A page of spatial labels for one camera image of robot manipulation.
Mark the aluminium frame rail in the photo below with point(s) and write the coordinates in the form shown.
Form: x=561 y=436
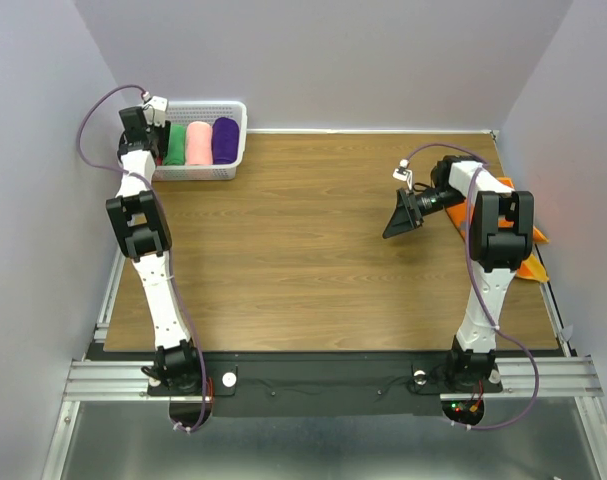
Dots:
x=551 y=377

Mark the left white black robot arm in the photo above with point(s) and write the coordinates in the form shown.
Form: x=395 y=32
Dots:
x=143 y=236

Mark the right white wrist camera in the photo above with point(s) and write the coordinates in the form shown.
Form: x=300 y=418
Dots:
x=403 y=173

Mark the orange towel with blue spots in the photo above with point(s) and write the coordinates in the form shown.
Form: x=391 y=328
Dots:
x=497 y=223

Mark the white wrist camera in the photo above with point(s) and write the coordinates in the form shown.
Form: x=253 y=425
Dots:
x=403 y=173
x=154 y=109

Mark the purple rolled towel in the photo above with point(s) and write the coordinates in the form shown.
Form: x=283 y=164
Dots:
x=225 y=141

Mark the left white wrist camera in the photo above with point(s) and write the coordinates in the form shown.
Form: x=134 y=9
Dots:
x=154 y=109

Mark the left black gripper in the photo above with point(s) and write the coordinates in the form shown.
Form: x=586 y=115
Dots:
x=162 y=133

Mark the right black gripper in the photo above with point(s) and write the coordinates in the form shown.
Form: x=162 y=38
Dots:
x=404 y=218

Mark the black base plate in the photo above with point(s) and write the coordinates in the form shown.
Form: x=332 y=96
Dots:
x=252 y=403

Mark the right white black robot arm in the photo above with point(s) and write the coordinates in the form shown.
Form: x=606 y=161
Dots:
x=472 y=355

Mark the white plastic basket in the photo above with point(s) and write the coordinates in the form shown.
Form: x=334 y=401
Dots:
x=186 y=112

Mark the light pink rolled towel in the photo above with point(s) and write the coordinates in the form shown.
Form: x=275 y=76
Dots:
x=198 y=146

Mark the green rolled towel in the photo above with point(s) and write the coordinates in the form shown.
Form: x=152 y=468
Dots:
x=175 y=155

